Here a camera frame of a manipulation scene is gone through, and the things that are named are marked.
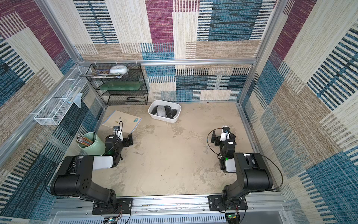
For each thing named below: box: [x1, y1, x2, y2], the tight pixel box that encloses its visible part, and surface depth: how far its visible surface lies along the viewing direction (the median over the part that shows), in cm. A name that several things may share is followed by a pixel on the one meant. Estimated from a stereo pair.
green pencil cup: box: [77, 132, 106, 156], surface depth 86 cm
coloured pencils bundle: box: [75, 133, 94, 147], surface depth 82 cm
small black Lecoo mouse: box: [166, 108, 178, 119], surface depth 110 cm
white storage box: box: [147, 99, 182, 124], surface depth 110 cm
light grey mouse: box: [157, 105, 167, 118], surface depth 110 cm
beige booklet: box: [102, 110, 143, 134], surface depth 111 cm
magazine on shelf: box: [78, 69, 130, 79], surface depth 83 cm
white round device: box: [109, 64, 129, 76], surface depth 91 cm
